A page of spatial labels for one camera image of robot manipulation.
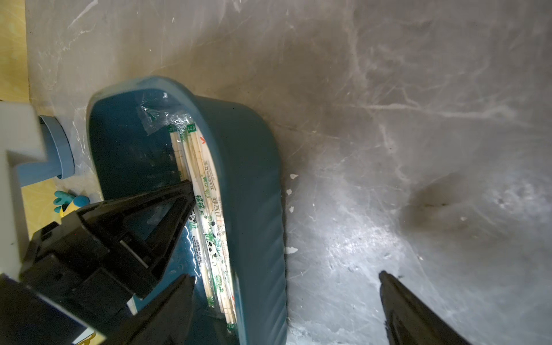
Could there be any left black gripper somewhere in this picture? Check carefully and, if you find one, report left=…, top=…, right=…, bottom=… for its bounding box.
left=20, top=181, right=196, bottom=328

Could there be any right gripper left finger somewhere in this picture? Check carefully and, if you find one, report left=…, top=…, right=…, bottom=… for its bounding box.
left=103, top=275, right=195, bottom=344

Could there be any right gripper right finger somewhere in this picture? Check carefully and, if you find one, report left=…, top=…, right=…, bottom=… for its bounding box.
left=379, top=271, right=469, bottom=345

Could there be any teal plastic storage box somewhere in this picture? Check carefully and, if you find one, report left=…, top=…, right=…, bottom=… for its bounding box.
left=87, top=76, right=287, bottom=344

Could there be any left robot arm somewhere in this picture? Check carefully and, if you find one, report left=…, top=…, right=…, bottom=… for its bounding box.
left=1, top=101, right=195, bottom=344

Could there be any panda wrapped chopsticks left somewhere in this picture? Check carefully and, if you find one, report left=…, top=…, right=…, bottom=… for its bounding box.
left=169, top=123, right=238, bottom=333

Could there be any yellow hand trowel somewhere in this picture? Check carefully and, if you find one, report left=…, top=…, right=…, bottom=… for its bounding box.
left=59, top=195, right=90, bottom=218

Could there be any green garden glove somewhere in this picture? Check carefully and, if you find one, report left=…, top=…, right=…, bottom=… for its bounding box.
left=53, top=191, right=75, bottom=214

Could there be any potted green plant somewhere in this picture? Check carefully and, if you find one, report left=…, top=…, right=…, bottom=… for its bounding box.
left=17, top=115, right=75, bottom=187

